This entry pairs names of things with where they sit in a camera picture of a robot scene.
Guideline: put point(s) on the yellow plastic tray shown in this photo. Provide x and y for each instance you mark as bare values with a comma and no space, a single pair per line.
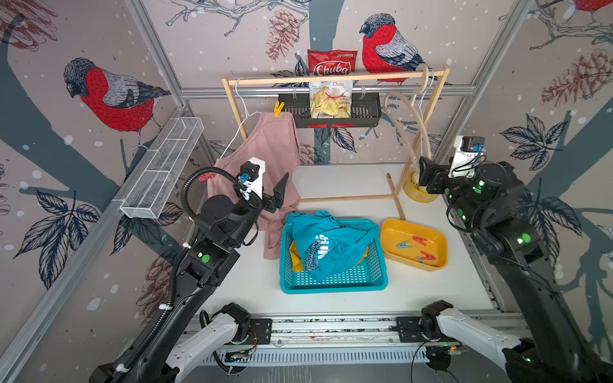
394,232

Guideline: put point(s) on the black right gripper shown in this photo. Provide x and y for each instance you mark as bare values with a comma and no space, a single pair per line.
440,174

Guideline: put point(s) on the teal plastic laundry basket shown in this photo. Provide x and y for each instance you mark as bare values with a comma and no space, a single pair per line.
369,275

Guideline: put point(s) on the red clothespin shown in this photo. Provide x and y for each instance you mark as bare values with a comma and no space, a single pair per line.
420,240
206,177
427,257

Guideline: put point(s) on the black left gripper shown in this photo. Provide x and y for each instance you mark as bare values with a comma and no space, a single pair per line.
276,199

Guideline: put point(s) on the black wall basket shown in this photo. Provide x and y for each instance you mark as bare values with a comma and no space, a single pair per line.
365,112

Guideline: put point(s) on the wooden clothes rack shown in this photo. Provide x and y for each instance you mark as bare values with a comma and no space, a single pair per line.
422,120

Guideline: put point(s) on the pink-grey t-shirt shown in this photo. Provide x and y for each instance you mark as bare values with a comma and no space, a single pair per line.
274,140

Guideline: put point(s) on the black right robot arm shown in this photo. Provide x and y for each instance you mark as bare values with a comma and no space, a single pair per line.
556,350

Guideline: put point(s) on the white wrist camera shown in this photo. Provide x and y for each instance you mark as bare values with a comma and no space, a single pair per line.
251,178
469,154

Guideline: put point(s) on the white hanger of pink shirt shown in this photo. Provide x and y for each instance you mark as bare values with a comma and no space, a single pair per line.
239,109

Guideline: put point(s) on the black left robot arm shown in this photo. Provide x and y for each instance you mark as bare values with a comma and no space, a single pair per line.
158,354

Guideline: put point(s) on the yellow bowl with buns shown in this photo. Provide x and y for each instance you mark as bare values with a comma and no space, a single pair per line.
416,192

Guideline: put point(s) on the yellow t-shirt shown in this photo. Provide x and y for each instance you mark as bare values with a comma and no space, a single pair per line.
294,256

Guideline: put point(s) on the white wire wall shelf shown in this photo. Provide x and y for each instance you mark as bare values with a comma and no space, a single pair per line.
154,186

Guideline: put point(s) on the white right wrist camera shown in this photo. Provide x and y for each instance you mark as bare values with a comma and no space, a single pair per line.
469,154

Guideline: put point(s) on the yellow clothespin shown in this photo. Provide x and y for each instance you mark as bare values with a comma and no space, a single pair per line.
279,107

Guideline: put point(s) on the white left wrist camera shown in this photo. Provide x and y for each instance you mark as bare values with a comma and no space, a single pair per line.
251,178

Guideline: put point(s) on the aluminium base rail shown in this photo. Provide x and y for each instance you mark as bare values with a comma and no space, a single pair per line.
329,339

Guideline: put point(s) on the red Chuba chips bag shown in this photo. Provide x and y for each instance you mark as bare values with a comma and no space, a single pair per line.
332,81

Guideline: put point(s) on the teal t-shirt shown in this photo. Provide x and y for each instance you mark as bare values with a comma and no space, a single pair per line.
306,228

